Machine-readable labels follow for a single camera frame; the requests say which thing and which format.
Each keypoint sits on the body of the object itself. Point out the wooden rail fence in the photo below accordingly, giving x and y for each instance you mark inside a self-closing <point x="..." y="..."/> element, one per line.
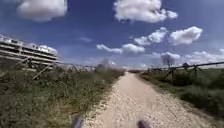
<point x="53" y="68"/>

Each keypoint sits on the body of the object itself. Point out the wooden cross-braced fence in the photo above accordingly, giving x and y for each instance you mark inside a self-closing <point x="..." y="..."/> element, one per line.
<point x="186" y="68"/>

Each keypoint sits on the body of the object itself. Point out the pale gravel path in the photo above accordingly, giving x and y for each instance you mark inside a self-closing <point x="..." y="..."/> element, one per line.
<point x="140" y="103"/>

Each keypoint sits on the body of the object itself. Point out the pale multi-storey building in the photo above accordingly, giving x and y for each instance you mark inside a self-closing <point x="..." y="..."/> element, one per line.
<point x="26" y="51"/>

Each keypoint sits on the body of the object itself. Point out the distant bare tree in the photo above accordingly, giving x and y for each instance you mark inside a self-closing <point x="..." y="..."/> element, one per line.
<point x="166" y="60"/>

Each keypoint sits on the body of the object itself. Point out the grass verge with weeds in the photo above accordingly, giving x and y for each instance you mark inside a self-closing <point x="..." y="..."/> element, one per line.
<point x="50" y="96"/>

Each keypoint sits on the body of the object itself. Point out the robot's own part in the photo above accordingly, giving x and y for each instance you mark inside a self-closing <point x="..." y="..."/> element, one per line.
<point x="77" y="121"/>
<point x="143" y="124"/>

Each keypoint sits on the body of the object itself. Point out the grass verge with dry leaves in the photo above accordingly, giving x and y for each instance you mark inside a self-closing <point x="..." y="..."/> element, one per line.
<point x="193" y="86"/>

